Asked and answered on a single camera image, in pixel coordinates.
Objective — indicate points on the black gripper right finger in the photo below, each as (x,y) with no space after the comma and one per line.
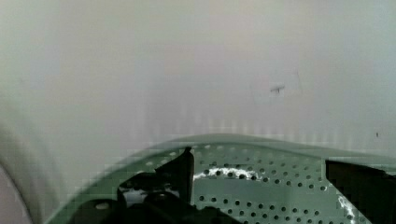
(371,191)

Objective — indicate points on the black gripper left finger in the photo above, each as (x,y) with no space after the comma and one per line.
(160,197)

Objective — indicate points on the green plastic strainer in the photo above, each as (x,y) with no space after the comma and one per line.
(254,180)

